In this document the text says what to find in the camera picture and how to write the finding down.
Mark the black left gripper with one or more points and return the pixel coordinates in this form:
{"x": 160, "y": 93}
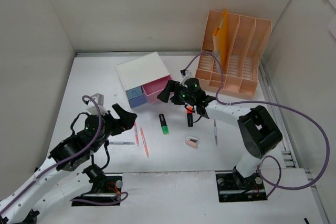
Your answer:
{"x": 113, "y": 125}

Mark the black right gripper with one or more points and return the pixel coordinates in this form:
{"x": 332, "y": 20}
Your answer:
{"x": 177, "y": 93}

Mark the pink drawer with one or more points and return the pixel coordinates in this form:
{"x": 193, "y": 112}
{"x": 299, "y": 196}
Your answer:
{"x": 154, "y": 88}

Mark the white pastel drawer box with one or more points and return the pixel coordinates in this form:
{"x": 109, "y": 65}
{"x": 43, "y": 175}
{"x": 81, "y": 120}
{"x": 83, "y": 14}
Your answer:
{"x": 140, "y": 71}

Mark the orange A4 file folder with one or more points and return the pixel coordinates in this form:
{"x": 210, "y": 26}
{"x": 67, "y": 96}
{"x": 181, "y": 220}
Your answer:
{"x": 220, "y": 40}

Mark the peach plastic desk organizer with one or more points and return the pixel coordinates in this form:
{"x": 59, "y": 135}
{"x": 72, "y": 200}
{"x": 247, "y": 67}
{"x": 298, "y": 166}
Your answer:
{"x": 248, "y": 38}

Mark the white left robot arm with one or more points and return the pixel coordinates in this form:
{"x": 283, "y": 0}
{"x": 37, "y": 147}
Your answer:
{"x": 65, "y": 158}

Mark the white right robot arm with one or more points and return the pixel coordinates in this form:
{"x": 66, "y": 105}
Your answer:
{"x": 253, "y": 126}

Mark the pink gel pen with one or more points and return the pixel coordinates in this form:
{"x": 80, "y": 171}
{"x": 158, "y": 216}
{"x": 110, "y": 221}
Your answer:
{"x": 136, "y": 134}

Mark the orange cap black highlighter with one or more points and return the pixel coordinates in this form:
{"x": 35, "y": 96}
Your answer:
{"x": 189, "y": 113}

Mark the light blue drawer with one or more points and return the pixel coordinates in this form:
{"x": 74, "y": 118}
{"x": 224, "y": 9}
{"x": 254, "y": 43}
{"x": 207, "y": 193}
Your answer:
{"x": 134, "y": 92}

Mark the grey clear pen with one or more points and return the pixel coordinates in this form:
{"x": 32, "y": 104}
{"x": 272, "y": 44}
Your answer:
{"x": 121, "y": 143}

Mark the green cap black highlighter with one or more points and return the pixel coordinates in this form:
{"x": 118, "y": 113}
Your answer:
{"x": 163, "y": 124}

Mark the orange gel pen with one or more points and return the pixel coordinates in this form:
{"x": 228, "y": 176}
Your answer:
{"x": 144, "y": 142}

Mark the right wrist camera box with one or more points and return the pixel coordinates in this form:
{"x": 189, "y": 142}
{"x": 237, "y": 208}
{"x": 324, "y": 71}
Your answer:
{"x": 186, "y": 73}

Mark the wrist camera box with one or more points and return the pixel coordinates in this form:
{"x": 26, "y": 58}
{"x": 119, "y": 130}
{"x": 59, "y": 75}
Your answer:
{"x": 186, "y": 73}
{"x": 99, "y": 100}

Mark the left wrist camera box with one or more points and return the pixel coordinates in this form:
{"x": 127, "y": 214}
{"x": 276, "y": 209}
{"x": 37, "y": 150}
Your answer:
{"x": 99, "y": 100}

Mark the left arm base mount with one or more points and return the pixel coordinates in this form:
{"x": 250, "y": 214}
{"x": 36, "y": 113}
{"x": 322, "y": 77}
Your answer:
{"x": 105, "y": 189}

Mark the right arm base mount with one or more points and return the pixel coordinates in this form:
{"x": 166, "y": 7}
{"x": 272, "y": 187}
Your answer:
{"x": 232, "y": 187}

